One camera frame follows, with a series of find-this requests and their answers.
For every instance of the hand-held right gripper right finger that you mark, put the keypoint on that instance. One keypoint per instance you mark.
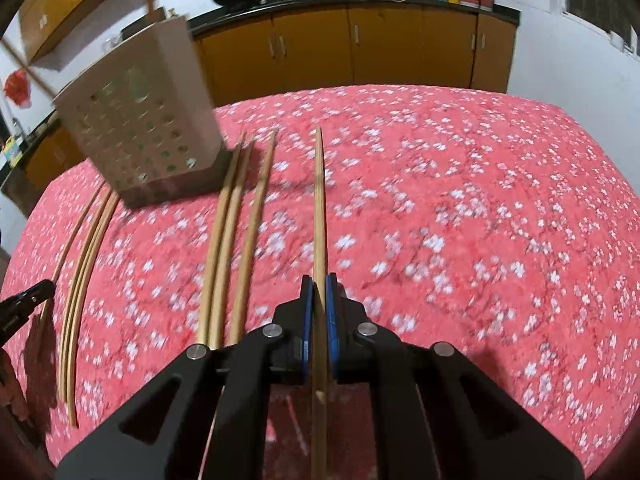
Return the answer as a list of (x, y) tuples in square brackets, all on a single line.
[(332, 310)]

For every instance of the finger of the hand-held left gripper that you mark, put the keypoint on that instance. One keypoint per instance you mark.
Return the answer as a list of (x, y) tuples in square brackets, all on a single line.
[(25, 302)]

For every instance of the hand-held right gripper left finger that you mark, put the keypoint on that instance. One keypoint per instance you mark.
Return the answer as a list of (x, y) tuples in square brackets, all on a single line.
[(306, 310)]

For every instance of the beige perforated utensil holder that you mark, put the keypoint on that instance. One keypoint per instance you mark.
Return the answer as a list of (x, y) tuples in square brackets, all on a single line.
[(140, 125)]

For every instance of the person's left hand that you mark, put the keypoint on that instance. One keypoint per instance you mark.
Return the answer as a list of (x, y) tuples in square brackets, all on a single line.
[(11, 385)]

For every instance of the yellow dish soap bottle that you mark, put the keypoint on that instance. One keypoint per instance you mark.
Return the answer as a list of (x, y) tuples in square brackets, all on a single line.
[(12, 150)]

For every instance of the red floral tablecloth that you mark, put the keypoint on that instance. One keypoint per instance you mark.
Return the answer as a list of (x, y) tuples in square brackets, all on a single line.
[(450, 210)]

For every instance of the hanging red plastic bag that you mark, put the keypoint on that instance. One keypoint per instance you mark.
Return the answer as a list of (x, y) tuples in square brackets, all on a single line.
[(17, 87)]

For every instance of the wooden base cabinets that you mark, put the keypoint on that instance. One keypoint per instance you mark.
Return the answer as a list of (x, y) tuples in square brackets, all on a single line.
[(390, 50)]

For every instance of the brown cutting board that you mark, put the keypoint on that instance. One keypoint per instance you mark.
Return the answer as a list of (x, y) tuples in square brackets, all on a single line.
[(135, 30)]

